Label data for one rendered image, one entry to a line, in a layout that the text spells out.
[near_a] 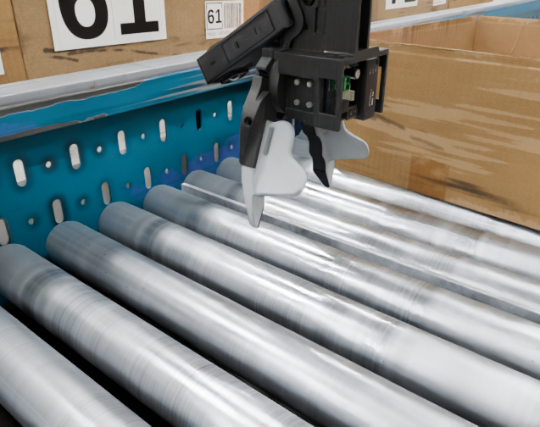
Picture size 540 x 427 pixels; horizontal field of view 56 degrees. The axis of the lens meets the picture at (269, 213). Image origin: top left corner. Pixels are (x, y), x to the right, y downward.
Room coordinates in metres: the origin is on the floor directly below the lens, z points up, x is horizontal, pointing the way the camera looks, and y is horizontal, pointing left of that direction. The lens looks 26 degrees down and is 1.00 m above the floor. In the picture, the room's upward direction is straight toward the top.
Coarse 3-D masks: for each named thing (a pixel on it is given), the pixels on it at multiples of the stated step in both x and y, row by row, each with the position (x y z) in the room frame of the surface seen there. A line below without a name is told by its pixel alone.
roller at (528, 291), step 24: (216, 192) 0.59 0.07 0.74; (240, 192) 0.57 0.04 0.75; (288, 216) 0.52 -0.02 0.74; (312, 216) 0.51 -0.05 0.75; (336, 216) 0.50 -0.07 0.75; (360, 240) 0.46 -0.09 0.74; (384, 240) 0.45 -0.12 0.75; (408, 240) 0.45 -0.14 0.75; (432, 264) 0.41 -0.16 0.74; (456, 264) 0.40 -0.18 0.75; (480, 264) 0.40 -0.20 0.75; (480, 288) 0.38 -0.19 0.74; (504, 288) 0.37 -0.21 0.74; (528, 288) 0.37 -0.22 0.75
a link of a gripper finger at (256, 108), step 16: (256, 80) 0.40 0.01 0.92; (256, 96) 0.40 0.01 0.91; (256, 112) 0.39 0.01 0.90; (272, 112) 0.40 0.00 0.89; (240, 128) 0.39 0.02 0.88; (256, 128) 0.39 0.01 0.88; (240, 144) 0.39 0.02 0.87; (256, 144) 0.39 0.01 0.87; (240, 160) 0.39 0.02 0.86; (256, 160) 0.39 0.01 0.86
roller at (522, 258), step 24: (240, 168) 0.66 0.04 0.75; (312, 192) 0.58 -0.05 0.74; (336, 192) 0.57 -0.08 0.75; (360, 216) 0.53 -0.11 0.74; (384, 216) 0.51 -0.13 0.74; (408, 216) 0.51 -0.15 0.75; (432, 216) 0.50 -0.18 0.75; (432, 240) 0.47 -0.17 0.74; (456, 240) 0.46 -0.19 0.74; (480, 240) 0.45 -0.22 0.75; (504, 240) 0.45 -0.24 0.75; (504, 264) 0.43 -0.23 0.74; (528, 264) 0.42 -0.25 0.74
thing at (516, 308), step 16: (192, 192) 0.59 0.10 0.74; (208, 192) 0.58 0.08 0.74; (240, 208) 0.54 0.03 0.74; (272, 224) 0.51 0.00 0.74; (288, 224) 0.50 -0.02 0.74; (320, 240) 0.47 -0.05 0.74; (336, 240) 0.46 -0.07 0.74; (368, 256) 0.43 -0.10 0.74; (384, 256) 0.43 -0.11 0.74; (400, 272) 0.41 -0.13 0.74; (416, 272) 0.40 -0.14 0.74; (432, 272) 0.40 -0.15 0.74; (448, 288) 0.38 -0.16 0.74; (464, 288) 0.37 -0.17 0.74; (496, 304) 0.36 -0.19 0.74; (512, 304) 0.35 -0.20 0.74
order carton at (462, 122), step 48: (432, 48) 0.57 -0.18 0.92; (480, 48) 0.92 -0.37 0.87; (528, 48) 0.87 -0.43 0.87; (384, 96) 0.61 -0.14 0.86; (432, 96) 0.56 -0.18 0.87; (480, 96) 0.53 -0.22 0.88; (528, 96) 0.50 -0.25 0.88; (384, 144) 0.60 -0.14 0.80; (432, 144) 0.56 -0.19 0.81; (480, 144) 0.52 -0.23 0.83; (528, 144) 0.49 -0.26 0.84; (432, 192) 0.55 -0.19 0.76; (480, 192) 0.52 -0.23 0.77; (528, 192) 0.48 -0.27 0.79
